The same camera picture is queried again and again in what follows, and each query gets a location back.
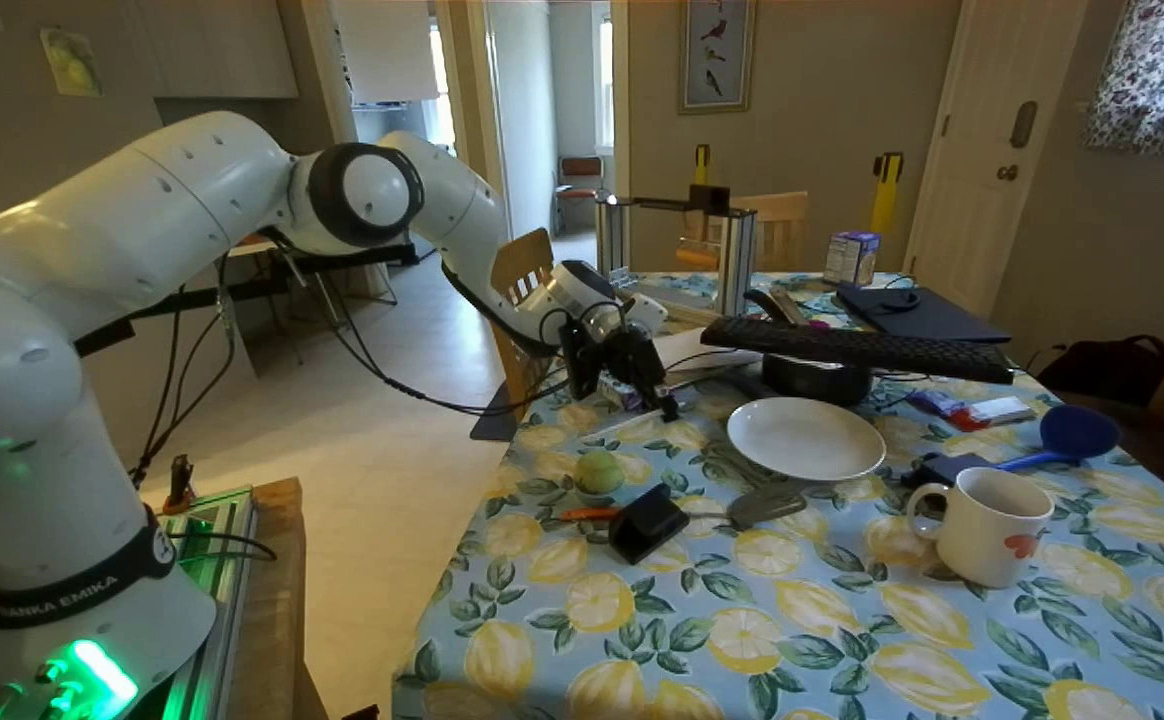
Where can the small white blue carton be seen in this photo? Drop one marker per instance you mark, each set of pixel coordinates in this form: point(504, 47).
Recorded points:
point(855, 259)

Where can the small orange tool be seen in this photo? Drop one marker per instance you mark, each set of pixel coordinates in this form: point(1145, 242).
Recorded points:
point(584, 513)

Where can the white paper sheet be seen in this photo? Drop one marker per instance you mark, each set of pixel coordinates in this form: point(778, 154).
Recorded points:
point(694, 359)

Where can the lemon print tablecloth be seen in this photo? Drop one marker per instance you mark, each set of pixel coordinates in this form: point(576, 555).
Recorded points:
point(743, 624)

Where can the blue plastic ladle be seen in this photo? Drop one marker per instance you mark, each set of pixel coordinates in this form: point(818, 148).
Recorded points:
point(1079, 428)

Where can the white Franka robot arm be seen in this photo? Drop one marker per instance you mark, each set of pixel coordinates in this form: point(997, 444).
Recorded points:
point(113, 227)

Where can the yellow green wall note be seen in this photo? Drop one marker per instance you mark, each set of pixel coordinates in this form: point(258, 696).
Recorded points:
point(71, 60)

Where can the white door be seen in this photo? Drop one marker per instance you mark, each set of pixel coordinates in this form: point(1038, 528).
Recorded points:
point(982, 83)

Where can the dark blue cloth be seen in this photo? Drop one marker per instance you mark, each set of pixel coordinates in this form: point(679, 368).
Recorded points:
point(947, 464)

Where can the floral print curtain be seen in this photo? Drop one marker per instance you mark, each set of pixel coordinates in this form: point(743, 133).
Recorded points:
point(1163, 75)

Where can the white floral mug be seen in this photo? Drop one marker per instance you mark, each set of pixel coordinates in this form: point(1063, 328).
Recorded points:
point(982, 535)

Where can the white round plate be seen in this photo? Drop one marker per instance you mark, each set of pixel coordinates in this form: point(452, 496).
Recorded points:
point(804, 439)

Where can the metal cylinder post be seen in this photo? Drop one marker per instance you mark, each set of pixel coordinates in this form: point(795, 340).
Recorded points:
point(739, 260)
point(612, 233)

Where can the aluminium rail frame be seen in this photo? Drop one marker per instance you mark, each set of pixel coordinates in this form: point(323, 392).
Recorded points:
point(212, 587)

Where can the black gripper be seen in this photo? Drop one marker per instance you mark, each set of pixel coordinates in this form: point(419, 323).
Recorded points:
point(612, 351)

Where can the black rectangular box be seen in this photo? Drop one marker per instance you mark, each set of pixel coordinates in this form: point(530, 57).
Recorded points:
point(645, 523)

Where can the cream vertical strip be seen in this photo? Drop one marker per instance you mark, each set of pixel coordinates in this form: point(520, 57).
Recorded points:
point(624, 422)

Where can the framed bird picture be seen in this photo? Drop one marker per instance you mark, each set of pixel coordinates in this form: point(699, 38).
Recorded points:
point(717, 53)

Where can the black crossbar with clamp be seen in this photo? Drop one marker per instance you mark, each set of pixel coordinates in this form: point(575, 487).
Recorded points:
point(674, 203)

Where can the blue white red packet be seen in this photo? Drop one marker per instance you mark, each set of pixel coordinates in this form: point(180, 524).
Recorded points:
point(974, 405)

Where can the green tennis ball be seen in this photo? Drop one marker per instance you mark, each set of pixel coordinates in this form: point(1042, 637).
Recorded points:
point(596, 469)

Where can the black bag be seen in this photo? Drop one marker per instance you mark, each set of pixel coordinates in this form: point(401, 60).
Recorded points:
point(1105, 368)

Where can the yellow black clamp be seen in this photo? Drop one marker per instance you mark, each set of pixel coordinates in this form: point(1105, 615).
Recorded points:
point(886, 184)
point(701, 164)

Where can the metal slotted spatula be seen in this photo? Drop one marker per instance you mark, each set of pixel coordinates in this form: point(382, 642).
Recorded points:
point(767, 507)

